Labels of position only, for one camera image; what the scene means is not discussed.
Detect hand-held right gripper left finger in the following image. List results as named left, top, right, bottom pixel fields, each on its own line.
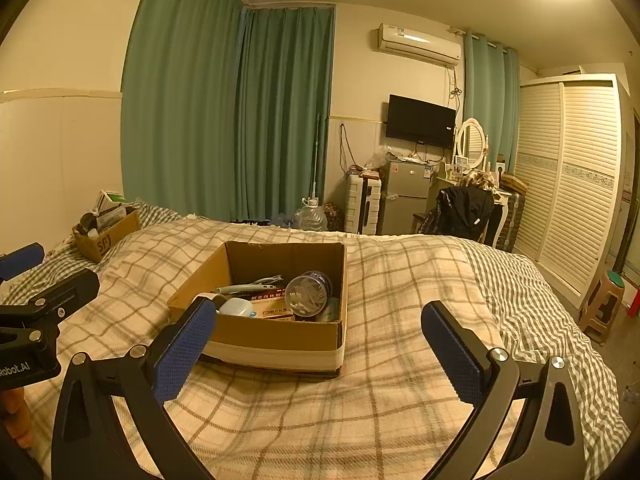
left=50, top=296, right=218, bottom=480

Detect white dressing table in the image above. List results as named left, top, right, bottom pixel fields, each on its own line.
left=435, top=165, right=507, bottom=249

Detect white air conditioner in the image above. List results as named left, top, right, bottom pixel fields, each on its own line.
left=376, top=22, right=462, bottom=67

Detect small cardboard box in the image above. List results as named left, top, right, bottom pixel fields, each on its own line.
left=72, top=207, right=142, bottom=263

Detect dark patterned bag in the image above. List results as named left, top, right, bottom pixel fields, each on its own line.
left=322, top=203, right=346, bottom=231

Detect grey gingham bed sheet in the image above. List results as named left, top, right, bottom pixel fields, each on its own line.
left=0, top=200, right=632, bottom=466

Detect narrow light green curtain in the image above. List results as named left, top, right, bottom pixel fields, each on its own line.
left=462, top=32, right=521, bottom=162

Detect grey metal pliers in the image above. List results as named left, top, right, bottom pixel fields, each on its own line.
left=210, top=275, right=284, bottom=295

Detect green and white carton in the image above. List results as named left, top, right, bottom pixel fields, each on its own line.
left=95, top=190, right=126, bottom=216

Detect hanging wall cables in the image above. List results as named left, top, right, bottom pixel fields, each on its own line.
left=340, top=122, right=359, bottom=172

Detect black wall television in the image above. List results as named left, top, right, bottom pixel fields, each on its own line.
left=385, top=94, right=457, bottom=150

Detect wide green curtain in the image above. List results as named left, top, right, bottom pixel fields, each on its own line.
left=121, top=0, right=246, bottom=223

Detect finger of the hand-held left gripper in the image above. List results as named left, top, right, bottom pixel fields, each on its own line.
left=0, top=242, right=45, bottom=281
left=0, top=268, right=101, bottom=328

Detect cotton swab jar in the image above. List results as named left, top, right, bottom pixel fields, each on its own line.
left=285, top=270, right=333, bottom=322

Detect white louvred wardrobe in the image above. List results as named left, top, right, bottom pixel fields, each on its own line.
left=512, top=74, right=632, bottom=297

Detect clear water jug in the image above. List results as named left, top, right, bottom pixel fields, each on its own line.
left=294, top=199, right=328, bottom=232

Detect person's left hand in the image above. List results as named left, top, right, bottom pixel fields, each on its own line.
left=0, top=386, right=27, bottom=452

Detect green curtain with pleats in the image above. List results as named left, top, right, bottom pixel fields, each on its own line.
left=235, top=5, right=336, bottom=233

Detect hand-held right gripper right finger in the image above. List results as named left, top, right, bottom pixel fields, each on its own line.
left=421, top=301, right=586, bottom=480

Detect clear plastic bag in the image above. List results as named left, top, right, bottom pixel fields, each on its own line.
left=365, top=147, right=393, bottom=170

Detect oval white mirror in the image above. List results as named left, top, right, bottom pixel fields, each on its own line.
left=456, top=118, right=488, bottom=168

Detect black jacket on chair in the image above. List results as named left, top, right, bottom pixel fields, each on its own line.
left=412, top=187, right=493, bottom=244

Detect beige plaid blanket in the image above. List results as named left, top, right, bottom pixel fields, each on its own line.
left=22, top=217, right=516, bottom=480

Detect dark patterned suitcase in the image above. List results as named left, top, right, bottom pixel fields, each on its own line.
left=497, top=192, right=526, bottom=253

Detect red and white medicine box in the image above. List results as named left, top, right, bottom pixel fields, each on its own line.
left=247, top=292, right=301, bottom=321

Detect thin white pole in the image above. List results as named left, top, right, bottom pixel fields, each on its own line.
left=312, top=114, right=322, bottom=202

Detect brown plastic stool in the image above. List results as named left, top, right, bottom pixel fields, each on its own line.
left=579, top=270, right=626, bottom=346

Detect white ribbed suitcase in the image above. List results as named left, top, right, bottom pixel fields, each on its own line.
left=345, top=174, right=383, bottom=235

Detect large cardboard box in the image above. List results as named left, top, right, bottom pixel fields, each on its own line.
left=167, top=241, right=347, bottom=378

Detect silver fridge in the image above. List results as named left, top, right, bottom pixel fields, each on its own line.
left=377, top=159, right=433, bottom=235

